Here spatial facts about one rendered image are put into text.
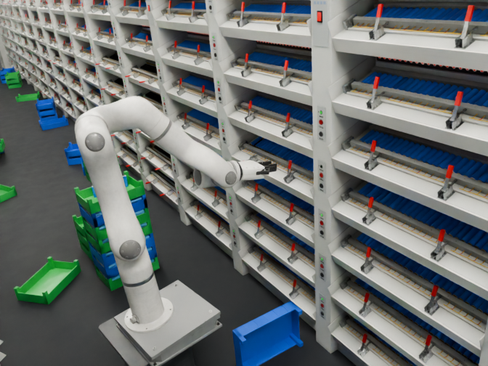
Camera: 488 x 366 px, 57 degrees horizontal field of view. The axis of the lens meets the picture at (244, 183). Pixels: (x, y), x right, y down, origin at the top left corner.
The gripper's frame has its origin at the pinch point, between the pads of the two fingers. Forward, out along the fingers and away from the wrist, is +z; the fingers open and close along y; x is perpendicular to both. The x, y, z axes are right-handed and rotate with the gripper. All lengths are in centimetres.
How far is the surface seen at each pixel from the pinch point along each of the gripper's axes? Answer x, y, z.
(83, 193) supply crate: -38, -96, -49
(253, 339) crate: -74, 9, -8
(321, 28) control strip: 53, 23, -2
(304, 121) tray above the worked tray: 17.5, 2.4, 13.5
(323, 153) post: 11.3, 23.4, 5.5
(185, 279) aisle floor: -83, -60, -6
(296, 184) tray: -7.5, 4.5, 11.0
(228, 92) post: 21.7, -42.8, 5.5
